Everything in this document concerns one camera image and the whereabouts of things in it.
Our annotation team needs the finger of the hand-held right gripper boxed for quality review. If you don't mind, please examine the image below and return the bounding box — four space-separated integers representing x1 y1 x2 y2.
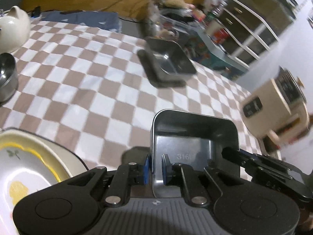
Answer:
245 151 302 175
221 146 258 177

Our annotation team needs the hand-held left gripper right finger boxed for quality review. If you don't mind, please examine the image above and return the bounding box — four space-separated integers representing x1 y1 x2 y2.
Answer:
161 154 248 207

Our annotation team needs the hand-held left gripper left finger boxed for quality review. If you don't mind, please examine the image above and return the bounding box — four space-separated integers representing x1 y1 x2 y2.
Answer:
65 154 153 207

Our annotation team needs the square steel bowl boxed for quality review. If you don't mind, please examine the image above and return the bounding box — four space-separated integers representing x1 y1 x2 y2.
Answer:
144 36 197 78
148 109 240 198

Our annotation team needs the white leaf print square plate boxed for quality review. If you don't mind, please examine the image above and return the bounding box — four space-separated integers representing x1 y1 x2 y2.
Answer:
0 127 90 184

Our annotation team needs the white leaf print flower bowl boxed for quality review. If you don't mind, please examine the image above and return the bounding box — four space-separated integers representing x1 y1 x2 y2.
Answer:
0 148 62 235

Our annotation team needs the round steel bowl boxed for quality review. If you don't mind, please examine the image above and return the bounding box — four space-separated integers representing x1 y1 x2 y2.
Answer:
0 52 19 103

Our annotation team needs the beige electric kettle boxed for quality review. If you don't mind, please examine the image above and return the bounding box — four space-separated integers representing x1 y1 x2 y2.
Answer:
241 66 310 150

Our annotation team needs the teal side table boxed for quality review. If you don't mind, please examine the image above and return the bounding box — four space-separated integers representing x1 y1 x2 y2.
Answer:
188 25 250 82

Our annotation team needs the brown white checked tablecloth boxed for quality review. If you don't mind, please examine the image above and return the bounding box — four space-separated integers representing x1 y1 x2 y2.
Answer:
0 19 282 235

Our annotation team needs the red drink can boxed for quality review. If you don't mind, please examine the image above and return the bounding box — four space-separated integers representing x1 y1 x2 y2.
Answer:
215 28 229 44

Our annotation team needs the clear plastic storage box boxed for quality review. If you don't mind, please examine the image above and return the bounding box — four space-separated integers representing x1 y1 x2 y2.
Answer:
146 4 196 47

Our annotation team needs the blue cloth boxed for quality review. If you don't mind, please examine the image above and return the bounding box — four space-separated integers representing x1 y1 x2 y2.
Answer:
40 11 123 34

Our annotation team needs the brown plush toy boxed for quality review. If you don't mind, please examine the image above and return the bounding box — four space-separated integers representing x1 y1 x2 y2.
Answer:
163 0 189 8

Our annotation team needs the white ceramic cat figure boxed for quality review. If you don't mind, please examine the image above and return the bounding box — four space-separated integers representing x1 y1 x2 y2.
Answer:
0 5 32 54

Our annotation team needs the small black device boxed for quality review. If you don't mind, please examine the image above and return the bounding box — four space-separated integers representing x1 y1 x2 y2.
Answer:
27 5 42 18

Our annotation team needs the white frame drawer cabinet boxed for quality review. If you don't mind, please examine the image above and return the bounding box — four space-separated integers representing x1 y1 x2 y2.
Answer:
215 0 298 65

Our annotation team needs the white power cable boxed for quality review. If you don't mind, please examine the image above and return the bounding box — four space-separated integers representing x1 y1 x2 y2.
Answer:
101 0 129 13

